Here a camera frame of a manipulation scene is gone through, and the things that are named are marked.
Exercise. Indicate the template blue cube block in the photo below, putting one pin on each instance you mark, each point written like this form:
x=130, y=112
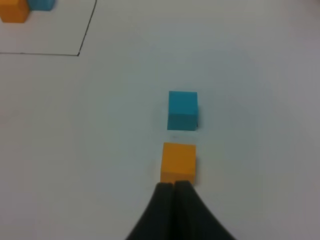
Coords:
x=41, y=5

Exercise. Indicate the template orange cube block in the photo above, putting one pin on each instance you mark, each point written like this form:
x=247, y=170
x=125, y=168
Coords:
x=14, y=11

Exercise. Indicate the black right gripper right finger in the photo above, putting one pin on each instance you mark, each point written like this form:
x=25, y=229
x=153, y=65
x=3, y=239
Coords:
x=192, y=220

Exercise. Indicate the loose blue cube block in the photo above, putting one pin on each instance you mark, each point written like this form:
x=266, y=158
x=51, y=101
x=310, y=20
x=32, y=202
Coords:
x=183, y=111

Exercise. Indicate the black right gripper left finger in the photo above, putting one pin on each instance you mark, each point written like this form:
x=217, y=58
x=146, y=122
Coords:
x=155, y=222

